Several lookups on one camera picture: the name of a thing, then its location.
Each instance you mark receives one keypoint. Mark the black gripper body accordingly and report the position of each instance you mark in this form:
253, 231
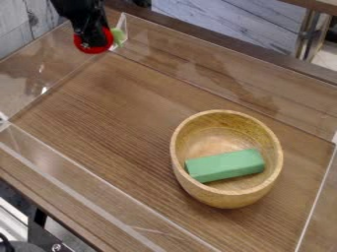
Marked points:
82, 12

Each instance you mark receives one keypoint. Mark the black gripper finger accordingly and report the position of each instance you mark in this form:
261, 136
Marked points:
93, 32

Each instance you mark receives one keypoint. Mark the red plush fruit green leaf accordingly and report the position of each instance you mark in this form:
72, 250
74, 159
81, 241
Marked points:
94, 49

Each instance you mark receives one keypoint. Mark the light wooden bowl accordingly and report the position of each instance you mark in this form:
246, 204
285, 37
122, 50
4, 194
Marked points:
221, 131

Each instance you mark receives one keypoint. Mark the metal table leg background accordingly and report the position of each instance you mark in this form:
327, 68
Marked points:
312, 34

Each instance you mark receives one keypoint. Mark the green rectangular block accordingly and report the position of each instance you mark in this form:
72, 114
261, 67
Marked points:
226, 165

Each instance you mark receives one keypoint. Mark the clear acrylic corner bracket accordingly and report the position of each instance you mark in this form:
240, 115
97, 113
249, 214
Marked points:
122, 26

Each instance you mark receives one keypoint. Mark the clear acrylic enclosure walls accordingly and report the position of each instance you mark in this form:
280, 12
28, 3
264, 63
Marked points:
87, 122

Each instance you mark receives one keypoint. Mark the black table frame clamp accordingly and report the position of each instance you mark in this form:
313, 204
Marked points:
42, 237

